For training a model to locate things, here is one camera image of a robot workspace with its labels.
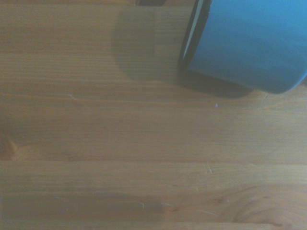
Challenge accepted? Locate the blue enamel mug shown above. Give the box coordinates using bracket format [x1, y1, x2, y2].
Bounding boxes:
[177, 0, 307, 94]

